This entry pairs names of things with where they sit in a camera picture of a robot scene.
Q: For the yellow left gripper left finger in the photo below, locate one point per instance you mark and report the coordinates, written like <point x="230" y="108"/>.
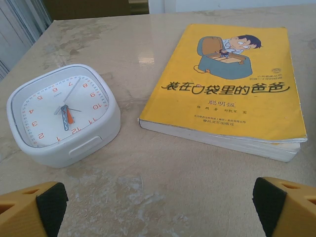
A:
<point x="19" y="212"/>

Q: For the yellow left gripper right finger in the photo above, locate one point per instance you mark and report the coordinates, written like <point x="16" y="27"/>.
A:
<point x="291" y="212"/>

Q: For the yellow paperback book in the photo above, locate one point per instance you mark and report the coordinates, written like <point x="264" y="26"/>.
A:
<point x="222" y="98"/>

